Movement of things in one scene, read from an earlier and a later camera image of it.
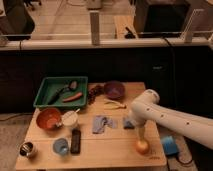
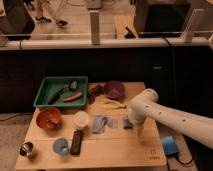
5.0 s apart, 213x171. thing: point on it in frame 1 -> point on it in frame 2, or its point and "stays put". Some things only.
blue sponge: [128, 123] stays put
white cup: [70, 118] -> [81, 118]
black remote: [75, 142] stays put
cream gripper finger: [141, 130] stays put
